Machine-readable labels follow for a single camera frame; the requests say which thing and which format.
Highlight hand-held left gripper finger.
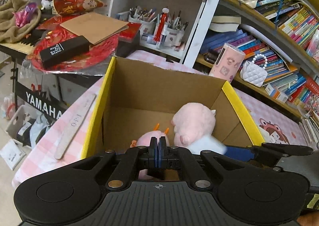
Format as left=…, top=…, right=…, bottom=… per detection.
left=66, top=136, right=160, bottom=190
left=159, top=136, right=253, bottom=189

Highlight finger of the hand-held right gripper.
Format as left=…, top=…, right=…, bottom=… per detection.
left=225, top=142, right=314, bottom=167

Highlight pink fluffy plush toy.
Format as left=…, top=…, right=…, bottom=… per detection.
left=131, top=123, right=171, bottom=181

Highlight pink plush pig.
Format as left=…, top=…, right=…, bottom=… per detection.
left=171, top=102, right=217, bottom=148

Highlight yellow cardboard box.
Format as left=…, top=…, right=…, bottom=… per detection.
left=81, top=56, right=266, bottom=158

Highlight person's right forearm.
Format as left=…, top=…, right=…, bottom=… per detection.
left=298, top=212, right=319, bottom=226

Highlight stack of worn booklets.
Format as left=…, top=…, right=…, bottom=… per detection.
left=298, top=114, right=319, bottom=147

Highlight pink flower ornament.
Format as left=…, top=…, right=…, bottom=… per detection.
left=303, top=91, right=319, bottom=117

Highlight orange white small carton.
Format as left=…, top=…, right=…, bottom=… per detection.
left=264, top=83, right=289, bottom=103

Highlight white quilted purse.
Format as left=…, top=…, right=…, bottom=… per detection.
left=240, top=54, right=268, bottom=88

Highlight grey nail file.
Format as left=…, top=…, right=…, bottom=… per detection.
left=54, top=93, right=97, bottom=160

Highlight pink sticker tumbler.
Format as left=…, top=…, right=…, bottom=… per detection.
left=209, top=43, right=246, bottom=83

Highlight row of colourful books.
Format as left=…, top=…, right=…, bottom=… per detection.
left=199, top=29, right=319, bottom=107

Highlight red foil decorations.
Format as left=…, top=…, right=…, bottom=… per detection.
left=21, top=14, right=142, bottom=77

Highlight black keyboard stand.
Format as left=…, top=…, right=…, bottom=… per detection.
left=10, top=54, right=84, bottom=132

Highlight white wooden shelf unit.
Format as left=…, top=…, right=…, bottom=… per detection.
left=29, top=0, right=319, bottom=119

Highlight red tassel pendant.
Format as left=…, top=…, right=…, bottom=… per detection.
left=154, top=8, right=170, bottom=43

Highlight thick cream-paged book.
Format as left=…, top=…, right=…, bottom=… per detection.
left=209, top=16, right=242, bottom=32

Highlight black rectangular box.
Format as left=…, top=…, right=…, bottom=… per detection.
left=39, top=36, right=90, bottom=69

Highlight row of thin books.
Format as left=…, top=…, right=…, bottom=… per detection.
left=254, top=0, right=319, bottom=53

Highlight brown cardboard sheet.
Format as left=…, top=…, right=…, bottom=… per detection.
left=60, top=11, right=129, bottom=45

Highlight black electric keyboard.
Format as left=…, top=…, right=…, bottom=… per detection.
left=0, top=29, right=48, bottom=55

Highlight purple pink ribbon flower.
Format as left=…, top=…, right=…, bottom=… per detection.
left=14, top=2, right=38, bottom=27

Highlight brown plush blanket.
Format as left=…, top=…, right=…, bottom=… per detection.
left=0, top=0, right=42, bottom=43

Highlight blue cord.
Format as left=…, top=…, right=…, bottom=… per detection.
left=275, top=0, right=285, bottom=27

